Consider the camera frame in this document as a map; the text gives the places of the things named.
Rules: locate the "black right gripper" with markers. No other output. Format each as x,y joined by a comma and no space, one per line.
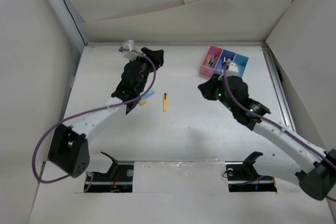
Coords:
207,88

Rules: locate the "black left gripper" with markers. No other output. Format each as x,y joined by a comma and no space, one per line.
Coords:
156,55

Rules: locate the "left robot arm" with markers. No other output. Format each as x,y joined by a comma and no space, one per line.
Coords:
69,148

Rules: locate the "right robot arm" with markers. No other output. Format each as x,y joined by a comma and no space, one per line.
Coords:
311,168

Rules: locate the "pink container compartment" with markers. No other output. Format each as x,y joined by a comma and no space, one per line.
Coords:
208,71

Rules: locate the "dark blue container compartment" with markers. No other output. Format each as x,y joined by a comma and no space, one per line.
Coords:
220,64

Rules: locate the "light blue utility knife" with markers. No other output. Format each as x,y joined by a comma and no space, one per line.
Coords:
150,93

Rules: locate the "light blue container compartment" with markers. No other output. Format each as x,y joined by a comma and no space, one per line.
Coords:
241,61

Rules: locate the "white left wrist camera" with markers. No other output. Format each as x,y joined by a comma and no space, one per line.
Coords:
127,49

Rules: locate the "aluminium rail right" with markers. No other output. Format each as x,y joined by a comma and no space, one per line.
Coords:
282,101

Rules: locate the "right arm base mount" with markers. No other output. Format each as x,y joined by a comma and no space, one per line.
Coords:
242,177

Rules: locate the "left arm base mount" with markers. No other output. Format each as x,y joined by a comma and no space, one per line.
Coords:
106,174

